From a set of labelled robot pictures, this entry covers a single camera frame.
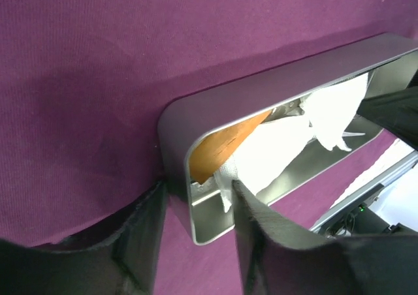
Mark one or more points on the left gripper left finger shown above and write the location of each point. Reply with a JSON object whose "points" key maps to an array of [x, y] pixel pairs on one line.
{"points": [[118, 255]]}

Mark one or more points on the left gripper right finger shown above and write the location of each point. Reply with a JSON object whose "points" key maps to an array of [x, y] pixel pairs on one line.
{"points": [[278, 256]]}

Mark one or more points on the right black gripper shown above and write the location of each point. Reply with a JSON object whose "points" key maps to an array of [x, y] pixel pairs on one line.
{"points": [[393, 107]]}

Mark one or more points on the metal instrument tray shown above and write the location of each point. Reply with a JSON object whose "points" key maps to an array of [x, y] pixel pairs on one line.
{"points": [[389, 60]]}

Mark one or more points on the white gauze pad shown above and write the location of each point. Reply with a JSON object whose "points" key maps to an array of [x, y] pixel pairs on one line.
{"points": [[331, 109], [263, 156]]}

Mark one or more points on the tan adhesive bandage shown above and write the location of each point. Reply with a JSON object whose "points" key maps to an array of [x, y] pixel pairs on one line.
{"points": [[217, 147]]}

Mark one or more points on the purple cloth mat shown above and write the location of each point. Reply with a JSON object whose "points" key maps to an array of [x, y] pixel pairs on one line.
{"points": [[85, 82]]}

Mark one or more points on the aluminium rail frame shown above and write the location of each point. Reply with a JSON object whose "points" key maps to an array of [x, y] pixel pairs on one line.
{"points": [[392, 164]]}

